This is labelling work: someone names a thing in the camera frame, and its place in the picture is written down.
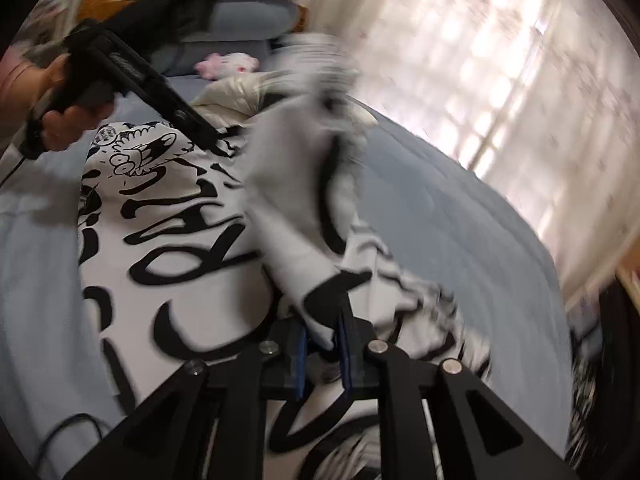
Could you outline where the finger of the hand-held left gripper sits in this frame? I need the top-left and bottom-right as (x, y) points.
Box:
(107, 40), (235, 155)

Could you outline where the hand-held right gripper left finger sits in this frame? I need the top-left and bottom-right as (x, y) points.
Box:
(62, 317), (308, 480)

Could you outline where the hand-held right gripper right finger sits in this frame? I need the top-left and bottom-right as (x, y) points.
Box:
(337, 305), (581, 480)

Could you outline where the cream puffer jacket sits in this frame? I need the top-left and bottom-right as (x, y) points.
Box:
(192, 72), (378, 126)

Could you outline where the white floral curtain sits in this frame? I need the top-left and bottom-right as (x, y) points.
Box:
(300, 0), (640, 311)

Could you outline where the black cable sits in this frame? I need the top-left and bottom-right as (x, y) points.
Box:
(32, 411), (113, 468)
(0, 107), (45, 183)

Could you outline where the black white printed jacket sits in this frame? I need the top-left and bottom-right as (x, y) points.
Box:
(75, 32), (496, 480)

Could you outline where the person's left hand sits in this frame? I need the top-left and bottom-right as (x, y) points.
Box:
(39, 54), (117, 153)

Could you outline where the pink white plush toy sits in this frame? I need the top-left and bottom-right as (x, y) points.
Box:
(195, 52), (261, 81)

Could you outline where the person's left forearm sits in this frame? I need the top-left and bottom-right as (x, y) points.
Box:
(0, 55), (51, 151)

